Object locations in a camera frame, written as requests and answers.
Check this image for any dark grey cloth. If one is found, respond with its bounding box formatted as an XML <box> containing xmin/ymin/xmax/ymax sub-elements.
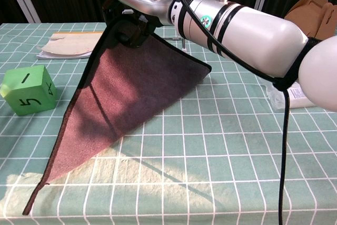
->
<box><xmin>22</xmin><ymin>16</ymin><xmax>212</xmax><ymax>216</ymax></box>

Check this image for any white paper notebook stack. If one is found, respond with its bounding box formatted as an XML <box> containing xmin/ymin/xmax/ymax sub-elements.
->
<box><xmin>36</xmin><ymin>32</ymin><xmax>104</xmax><ymax>61</ymax></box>

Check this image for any green foam number cube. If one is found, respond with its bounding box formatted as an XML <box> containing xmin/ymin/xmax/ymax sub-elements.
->
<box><xmin>0</xmin><ymin>64</ymin><xmax>57</xmax><ymax>116</ymax></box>

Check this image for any green checkered tablecloth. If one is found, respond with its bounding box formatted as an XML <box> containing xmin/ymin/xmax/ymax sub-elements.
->
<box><xmin>0</xmin><ymin>21</ymin><xmax>337</xmax><ymax>225</ymax></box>

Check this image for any brown cardboard carry box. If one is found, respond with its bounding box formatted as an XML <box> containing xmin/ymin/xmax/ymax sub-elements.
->
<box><xmin>284</xmin><ymin>0</ymin><xmax>337</xmax><ymax>41</ymax></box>

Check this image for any white plastic wrapped packet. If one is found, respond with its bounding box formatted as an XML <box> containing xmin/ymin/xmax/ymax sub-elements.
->
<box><xmin>265</xmin><ymin>82</ymin><xmax>316</xmax><ymax>110</ymax></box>

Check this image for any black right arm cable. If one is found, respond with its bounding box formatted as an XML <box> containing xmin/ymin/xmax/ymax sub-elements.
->
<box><xmin>172</xmin><ymin>0</ymin><xmax>292</xmax><ymax>225</ymax></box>

